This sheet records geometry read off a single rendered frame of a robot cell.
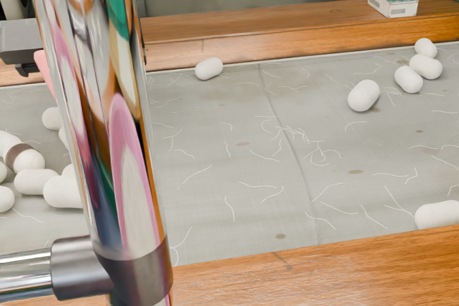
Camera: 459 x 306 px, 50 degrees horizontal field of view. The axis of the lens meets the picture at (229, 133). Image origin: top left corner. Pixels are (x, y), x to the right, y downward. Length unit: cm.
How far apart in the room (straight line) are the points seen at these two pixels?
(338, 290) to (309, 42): 36
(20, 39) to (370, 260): 27
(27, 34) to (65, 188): 11
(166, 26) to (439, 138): 33
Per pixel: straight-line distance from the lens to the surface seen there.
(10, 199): 36
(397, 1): 61
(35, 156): 39
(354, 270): 27
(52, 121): 44
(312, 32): 57
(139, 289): 16
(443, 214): 32
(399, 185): 37
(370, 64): 55
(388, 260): 27
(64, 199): 35
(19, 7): 103
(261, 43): 55
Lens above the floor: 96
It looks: 32 degrees down
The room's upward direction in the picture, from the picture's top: 2 degrees counter-clockwise
